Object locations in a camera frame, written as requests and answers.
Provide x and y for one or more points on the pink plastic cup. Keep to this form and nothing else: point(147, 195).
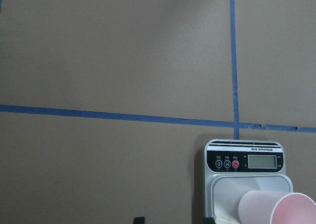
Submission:
point(271, 207)

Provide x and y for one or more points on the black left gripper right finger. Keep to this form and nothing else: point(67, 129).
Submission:
point(207, 220)

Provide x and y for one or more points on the silver digital kitchen scale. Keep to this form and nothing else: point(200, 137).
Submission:
point(234, 167)

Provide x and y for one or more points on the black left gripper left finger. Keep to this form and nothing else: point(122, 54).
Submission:
point(139, 220)

